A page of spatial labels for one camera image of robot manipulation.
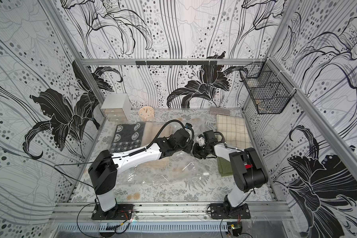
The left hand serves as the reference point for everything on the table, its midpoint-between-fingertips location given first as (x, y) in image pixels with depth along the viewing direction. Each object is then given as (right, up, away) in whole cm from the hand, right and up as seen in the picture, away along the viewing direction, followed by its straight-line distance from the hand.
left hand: (191, 144), depth 85 cm
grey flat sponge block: (+21, +22, +30) cm, 43 cm away
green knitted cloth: (+19, -13, -2) cm, 23 cm away
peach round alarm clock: (-34, +20, +30) cm, 49 cm away
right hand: (0, -6, +8) cm, 9 cm away
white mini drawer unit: (-52, +23, +20) cm, 61 cm away
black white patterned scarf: (-42, +3, +14) cm, 45 cm away
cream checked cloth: (+30, +6, +14) cm, 34 cm away
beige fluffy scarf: (-26, +8, +16) cm, 32 cm away
